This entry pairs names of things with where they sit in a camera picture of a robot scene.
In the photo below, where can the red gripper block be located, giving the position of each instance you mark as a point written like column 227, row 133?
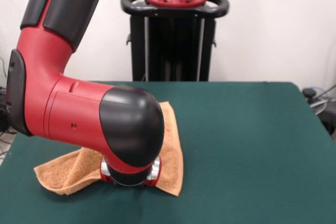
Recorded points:
column 155, row 181

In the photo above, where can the tan terry towel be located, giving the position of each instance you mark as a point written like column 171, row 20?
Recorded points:
column 170, row 155

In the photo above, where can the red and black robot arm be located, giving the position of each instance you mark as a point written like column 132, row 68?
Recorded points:
column 78, row 113

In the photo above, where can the dark green table cloth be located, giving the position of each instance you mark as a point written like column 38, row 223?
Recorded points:
column 249, row 155

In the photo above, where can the round black base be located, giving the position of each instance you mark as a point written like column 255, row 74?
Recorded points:
column 328, row 119

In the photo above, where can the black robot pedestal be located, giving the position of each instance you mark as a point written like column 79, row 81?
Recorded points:
column 181, row 51

